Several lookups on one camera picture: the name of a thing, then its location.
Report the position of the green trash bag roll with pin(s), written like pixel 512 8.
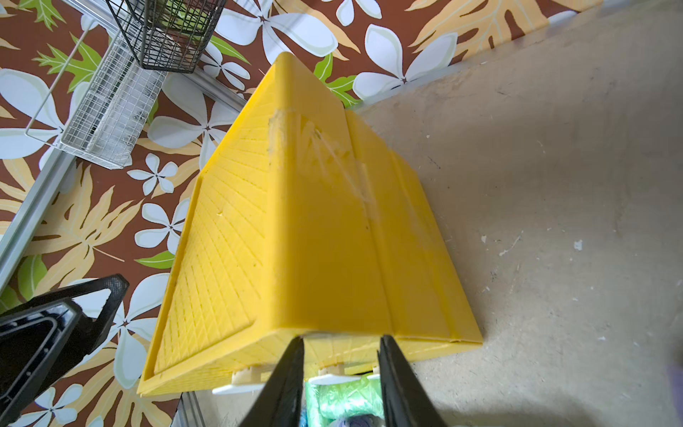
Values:
pixel 356 403

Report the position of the white wire basket left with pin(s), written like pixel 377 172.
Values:
pixel 111 114

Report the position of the yellow plastic drawer cabinet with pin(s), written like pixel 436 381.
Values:
pixel 304 222

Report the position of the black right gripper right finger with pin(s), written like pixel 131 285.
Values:
pixel 405 402

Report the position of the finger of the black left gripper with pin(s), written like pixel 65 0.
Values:
pixel 42 340

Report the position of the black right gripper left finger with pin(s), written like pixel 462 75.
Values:
pixel 279 403

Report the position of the black wire basket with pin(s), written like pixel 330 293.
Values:
pixel 167 35

